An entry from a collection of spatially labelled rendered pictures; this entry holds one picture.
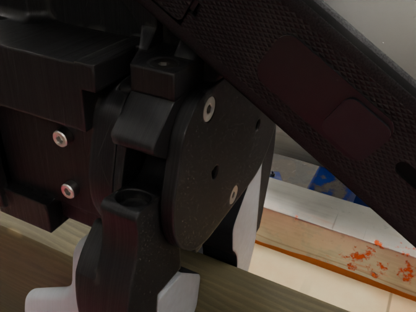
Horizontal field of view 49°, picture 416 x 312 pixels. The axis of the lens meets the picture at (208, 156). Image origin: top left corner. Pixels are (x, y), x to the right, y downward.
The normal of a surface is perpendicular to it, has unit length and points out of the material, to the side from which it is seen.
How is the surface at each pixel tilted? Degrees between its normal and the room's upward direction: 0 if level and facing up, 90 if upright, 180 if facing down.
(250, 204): 90
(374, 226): 0
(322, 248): 90
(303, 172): 0
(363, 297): 0
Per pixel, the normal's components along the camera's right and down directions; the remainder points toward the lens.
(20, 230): -0.16, -0.55
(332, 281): 0.04, -0.85
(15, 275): -0.45, 0.46
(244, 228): 0.89, 0.27
